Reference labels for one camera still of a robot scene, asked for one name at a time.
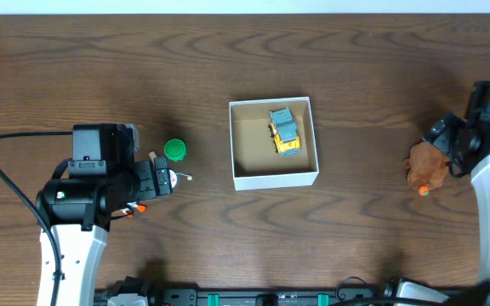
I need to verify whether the left black cable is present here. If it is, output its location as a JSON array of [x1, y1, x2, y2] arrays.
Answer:
[[0, 130, 74, 306]]

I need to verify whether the green round toy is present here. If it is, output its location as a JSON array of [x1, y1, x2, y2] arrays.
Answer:
[[163, 139, 187, 162]]

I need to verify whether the white cardboard box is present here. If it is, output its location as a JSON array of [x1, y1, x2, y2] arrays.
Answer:
[[229, 97, 319, 191]]

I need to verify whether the small pellet drum toy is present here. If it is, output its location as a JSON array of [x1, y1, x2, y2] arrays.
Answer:
[[149, 151, 193, 188]]

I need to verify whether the black mounting rail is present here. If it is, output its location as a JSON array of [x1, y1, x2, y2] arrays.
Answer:
[[93, 276, 463, 306]]

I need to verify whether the yellow grey toy truck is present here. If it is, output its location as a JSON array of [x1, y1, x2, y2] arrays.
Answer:
[[268, 107, 301, 156]]

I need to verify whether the brown plush toy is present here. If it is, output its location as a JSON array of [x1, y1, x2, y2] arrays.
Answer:
[[403, 142, 449, 196]]

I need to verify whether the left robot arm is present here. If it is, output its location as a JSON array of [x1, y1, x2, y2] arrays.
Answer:
[[36, 123, 173, 305]]

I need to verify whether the pink white duck toy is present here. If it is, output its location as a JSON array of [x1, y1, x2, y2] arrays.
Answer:
[[122, 202, 147, 218]]

